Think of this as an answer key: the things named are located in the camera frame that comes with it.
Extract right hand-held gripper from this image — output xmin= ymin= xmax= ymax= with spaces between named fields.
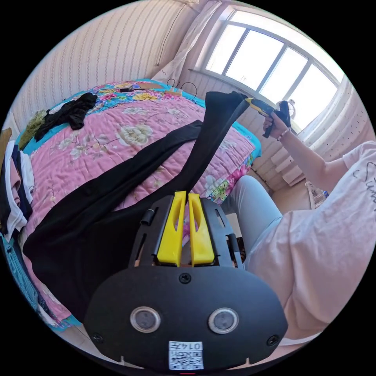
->
xmin=244 ymin=98 xmax=292 ymax=139

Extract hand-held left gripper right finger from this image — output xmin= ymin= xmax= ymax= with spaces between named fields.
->
xmin=188 ymin=193 xmax=214 ymax=268

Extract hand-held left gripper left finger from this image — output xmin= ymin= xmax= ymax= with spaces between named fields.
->
xmin=156 ymin=190 xmax=187 ymax=267

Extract black pants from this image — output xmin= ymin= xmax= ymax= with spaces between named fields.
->
xmin=23 ymin=90 xmax=249 ymax=324

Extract person's right forearm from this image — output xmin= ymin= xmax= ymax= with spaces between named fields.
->
xmin=277 ymin=129 xmax=349 ymax=184

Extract person's right hand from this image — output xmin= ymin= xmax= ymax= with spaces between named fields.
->
xmin=262 ymin=111 xmax=291 ymax=142

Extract window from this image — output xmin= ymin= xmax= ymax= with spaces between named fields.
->
xmin=193 ymin=8 xmax=347 ymax=134

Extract white radiator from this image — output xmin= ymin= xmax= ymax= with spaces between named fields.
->
xmin=271 ymin=148 xmax=307 ymax=186

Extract white curtain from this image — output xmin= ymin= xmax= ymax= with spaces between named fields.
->
xmin=298 ymin=78 xmax=371 ymax=161
xmin=151 ymin=0 xmax=225 ymax=87

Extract person's body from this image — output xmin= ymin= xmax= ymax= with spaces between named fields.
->
xmin=220 ymin=140 xmax=376 ymax=346

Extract bed with pink floral quilt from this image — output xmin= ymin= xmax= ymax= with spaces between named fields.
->
xmin=0 ymin=78 xmax=262 ymax=334

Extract pile of clothes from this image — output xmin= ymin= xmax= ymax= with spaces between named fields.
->
xmin=18 ymin=92 xmax=99 ymax=148
xmin=0 ymin=140 xmax=35 ymax=242

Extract black cable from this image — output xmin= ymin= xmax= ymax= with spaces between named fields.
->
xmin=166 ymin=78 xmax=199 ymax=102

